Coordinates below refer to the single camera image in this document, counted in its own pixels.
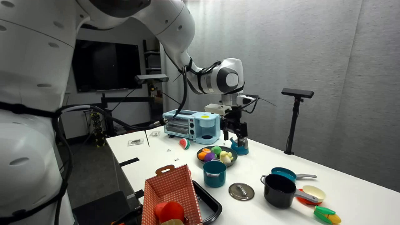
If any light blue toy toaster oven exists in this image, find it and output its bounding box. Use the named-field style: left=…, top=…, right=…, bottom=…
left=161, top=109, right=223, bottom=146

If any red toy saucer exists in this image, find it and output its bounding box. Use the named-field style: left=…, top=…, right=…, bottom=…
left=295, top=189, right=328, bottom=207

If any blue toy frying pan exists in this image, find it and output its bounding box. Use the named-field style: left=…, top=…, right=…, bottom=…
left=270, top=166, right=318, bottom=184

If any black stereo camera bar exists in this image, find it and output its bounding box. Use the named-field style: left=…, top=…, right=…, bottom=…
left=280, top=87, right=316, bottom=100

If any red plastic dish rack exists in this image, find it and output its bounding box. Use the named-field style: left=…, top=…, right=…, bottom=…
left=140, top=164, right=204, bottom=225

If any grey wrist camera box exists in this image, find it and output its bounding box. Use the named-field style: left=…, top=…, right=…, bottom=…
left=204, top=102, right=231, bottom=116

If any purple toy fruit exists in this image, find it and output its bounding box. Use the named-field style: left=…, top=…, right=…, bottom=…
left=203, top=151, right=218, bottom=164

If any grey round pot lid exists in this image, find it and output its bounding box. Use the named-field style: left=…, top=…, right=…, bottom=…
left=228, top=181, right=256, bottom=202

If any black metal stand frame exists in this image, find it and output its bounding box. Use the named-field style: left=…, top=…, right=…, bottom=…
left=99, top=92, right=153, bottom=135

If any cream toy bowl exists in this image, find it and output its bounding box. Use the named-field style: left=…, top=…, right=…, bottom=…
left=300, top=185, right=328, bottom=204

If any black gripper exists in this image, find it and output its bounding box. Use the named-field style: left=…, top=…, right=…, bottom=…
left=220, top=105, right=250, bottom=150

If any black tape strip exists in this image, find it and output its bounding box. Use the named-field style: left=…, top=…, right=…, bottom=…
left=119, top=156, right=141, bottom=167

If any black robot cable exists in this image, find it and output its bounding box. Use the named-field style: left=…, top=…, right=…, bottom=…
left=49, top=49, right=223, bottom=225

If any bowl of toy fruit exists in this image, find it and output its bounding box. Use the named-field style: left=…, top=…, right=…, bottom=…
left=195, top=145, right=239, bottom=167

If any orange toy fruit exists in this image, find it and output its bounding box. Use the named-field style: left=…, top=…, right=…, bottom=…
left=196, top=147, right=211, bottom=162

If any black toy pot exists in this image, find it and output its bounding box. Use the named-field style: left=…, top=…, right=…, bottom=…
left=260, top=172, right=323, bottom=210

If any green yellow toy corn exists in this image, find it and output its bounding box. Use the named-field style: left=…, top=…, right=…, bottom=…
left=313, top=205, right=343, bottom=225

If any black camera tripod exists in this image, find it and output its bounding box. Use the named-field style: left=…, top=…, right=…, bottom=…
left=284, top=96, right=303, bottom=156

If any red toy tomato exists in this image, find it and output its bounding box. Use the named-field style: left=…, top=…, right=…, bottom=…
left=154, top=200, right=186, bottom=224

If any black wall monitor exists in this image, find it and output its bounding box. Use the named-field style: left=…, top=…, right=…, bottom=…
left=71, top=39, right=143, bottom=94

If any blue toy pot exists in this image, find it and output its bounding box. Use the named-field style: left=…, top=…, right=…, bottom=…
left=203, top=160, right=228, bottom=189

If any blue toy kettle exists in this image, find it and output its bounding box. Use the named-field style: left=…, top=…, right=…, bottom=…
left=230, top=137, right=250, bottom=156

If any black baking tray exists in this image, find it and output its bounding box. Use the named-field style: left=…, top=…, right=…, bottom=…
left=189, top=179, right=224, bottom=225

